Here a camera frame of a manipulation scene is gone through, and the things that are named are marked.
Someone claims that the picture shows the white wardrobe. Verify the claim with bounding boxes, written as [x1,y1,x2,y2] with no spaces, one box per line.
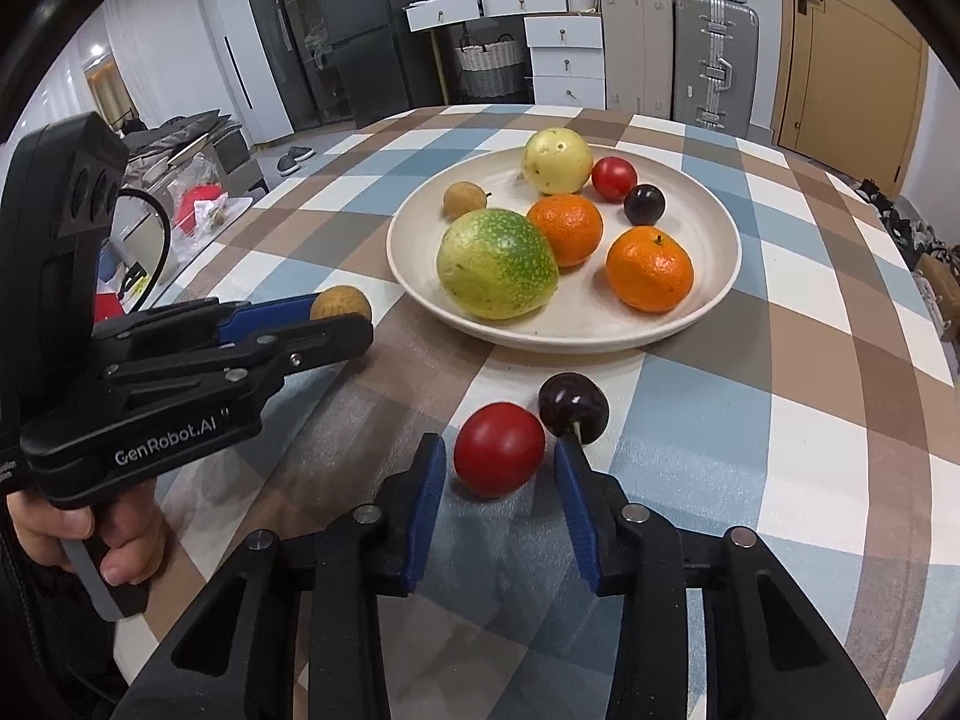
[198,0,298,149]

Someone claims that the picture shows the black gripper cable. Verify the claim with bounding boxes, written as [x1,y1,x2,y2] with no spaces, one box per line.
[112,187,174,295]

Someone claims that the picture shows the black refrigerator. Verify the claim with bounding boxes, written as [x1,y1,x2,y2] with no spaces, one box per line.
[303,0,433,110]

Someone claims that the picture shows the grey jacket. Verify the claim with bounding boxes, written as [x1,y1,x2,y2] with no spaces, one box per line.
[123,110,242,167]

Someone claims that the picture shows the cream round plate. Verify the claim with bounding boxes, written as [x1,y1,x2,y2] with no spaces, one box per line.
[385,142,744,353]

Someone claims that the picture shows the green yellow passion fruit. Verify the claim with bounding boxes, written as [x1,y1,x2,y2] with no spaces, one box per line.
[436,208,561,322]

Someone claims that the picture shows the white desk with drawers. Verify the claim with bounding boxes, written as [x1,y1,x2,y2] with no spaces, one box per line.
[404,0,608,110]

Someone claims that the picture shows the wooden door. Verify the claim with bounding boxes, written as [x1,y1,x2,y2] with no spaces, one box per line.
[772,0,932,178]

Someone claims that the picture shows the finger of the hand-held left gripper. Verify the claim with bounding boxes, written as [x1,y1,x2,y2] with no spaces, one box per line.
[90,297,321,362]
[103,315,375,410]

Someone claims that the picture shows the brown longan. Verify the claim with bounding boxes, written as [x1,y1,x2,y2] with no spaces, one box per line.
[310,284,374,324]
[442,181,493,219]

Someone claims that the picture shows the dark glass display cabinet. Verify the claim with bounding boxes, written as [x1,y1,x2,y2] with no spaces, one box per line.
[233,0,340,130]

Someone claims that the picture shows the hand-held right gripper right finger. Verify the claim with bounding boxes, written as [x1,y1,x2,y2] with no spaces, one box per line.
[553,435,893,720]

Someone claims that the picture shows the person's left forearm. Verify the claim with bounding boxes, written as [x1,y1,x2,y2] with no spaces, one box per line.
[0,540,130,720]

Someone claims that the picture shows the pale yellow round fruit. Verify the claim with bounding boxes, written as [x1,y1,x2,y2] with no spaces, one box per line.
[522,127,596,195]

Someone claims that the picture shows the silver suitcase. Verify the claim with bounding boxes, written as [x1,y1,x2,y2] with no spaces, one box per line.
[670,0,759,140]

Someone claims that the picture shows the woven laundry basket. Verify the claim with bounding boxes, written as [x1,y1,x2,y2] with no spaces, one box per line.
[453,33,527,101]

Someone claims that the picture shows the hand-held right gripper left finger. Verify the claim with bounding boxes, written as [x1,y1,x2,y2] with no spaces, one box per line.
[112,432,449,720]

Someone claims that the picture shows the beige suitcase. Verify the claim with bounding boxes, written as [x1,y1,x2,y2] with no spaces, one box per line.
[599,0,677,122]

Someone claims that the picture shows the clear plastic bag red contents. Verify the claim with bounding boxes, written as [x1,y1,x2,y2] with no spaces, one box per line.
[168,153,257,238]

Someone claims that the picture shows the dark red cherry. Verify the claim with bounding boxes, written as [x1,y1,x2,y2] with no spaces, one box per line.
[538,372,611,446]
[623,183,668,227]

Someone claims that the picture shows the red cherry tomato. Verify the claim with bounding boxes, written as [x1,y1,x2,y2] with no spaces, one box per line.
[591,156,639,203]
[452,401,547,499]

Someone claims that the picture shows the person's left hand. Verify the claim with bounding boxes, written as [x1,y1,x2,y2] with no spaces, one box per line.
[6,481,167,588]

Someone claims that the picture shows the orange tangerine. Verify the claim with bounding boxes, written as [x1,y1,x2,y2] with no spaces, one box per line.
[526,193,605,269]
[605,226,695,314]

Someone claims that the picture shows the row of shoes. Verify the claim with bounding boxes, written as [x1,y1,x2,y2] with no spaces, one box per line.
[854,178,960,370]

